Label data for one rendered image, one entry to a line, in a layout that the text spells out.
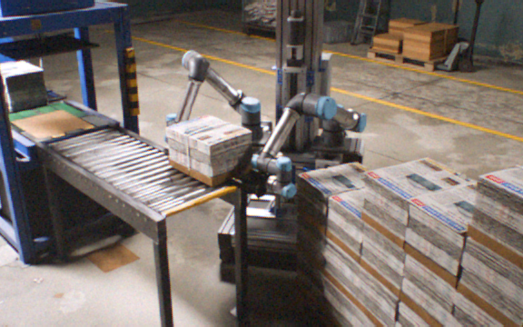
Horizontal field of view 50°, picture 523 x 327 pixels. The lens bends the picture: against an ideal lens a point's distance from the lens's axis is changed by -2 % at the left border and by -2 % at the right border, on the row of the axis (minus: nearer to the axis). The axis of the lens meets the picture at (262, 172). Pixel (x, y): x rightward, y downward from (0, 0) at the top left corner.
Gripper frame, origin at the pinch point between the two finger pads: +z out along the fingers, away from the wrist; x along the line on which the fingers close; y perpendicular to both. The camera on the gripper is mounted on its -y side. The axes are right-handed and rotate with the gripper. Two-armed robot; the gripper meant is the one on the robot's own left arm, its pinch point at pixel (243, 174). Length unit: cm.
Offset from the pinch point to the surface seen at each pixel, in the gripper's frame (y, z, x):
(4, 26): 72, 123, 69
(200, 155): 15.8, 6.3, 23.5
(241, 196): -4.3, -12.3, 12.4
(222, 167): 9.9, -2.4, 16.2
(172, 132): 22.5, 28.9, 23.7
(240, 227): -22.2, -11.5, 13.6
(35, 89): 13, 196, 29
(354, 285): -32, -77, 0
